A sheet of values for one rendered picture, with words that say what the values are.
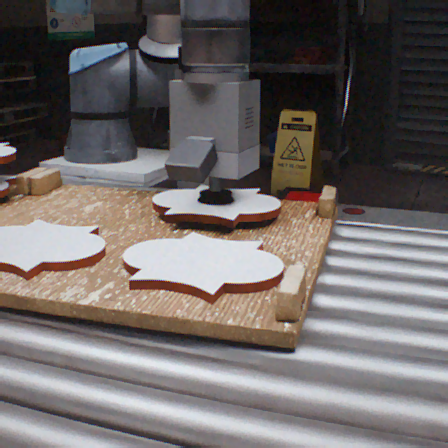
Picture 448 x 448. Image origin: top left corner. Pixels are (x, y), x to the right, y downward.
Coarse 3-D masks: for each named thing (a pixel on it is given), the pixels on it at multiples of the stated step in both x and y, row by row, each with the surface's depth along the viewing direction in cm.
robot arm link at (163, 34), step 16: (160, 16) 107; (176, 16) 107; (160, 32) 109; (176, 32) 109; (144, 48) 111; (160, 48) 110; (176, 48) 111; (144, 64) 113; (160, 64) 111; (176, 64) 112; (144, 80) 113; (160, 80) 113; (144, 96) 115; (160, 96) 116
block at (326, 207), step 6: (324, 192) 71; (330, 192) 70; (324, 198) 68; (330, 198) 68; (324, 204) 68; (330, 204) 68; (318, 210) 69; (324, 210) 69; (330, 210) 68; (324, 216) 69; (330, 216) 69
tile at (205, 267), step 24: (168, 240) 59; (192, 240) 59; (216, 240) 59; (144, 264) 53; (168, 264) 53; (192, 264) 53; (216, 264) 53; (240, 264) 53; (264, 264) 53; (144, 288) 50; (168, 288) 50; (192, 288) 49; (216, 288) 48; (240, 288) 49; (264, 288) 50
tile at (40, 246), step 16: (32, 224) 64; (48, 224) 64; (0, 240) 59; (16, 240) 59; (32, 240) 59; (48, 240) 59; (64, 240) 59; (80, 240) 59; (96, 240) 59; (0, 256) 54; (16, 256) 54; (32, 256) 54; (48, 256) 55; (64, 256) 55; (80, 256) 55; (96, 256) 56; (16, 272) 53; (32, 272) 52
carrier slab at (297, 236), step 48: (48, 192) 81; (96, 192) 81; (144, 192) 80; (144, 240) 62; (240, 240) 62; (288, 240) 62; (0, 288) 50; (48, 288) 50; (96, 288) 50; (240, 336) 45; (288, 336) 43
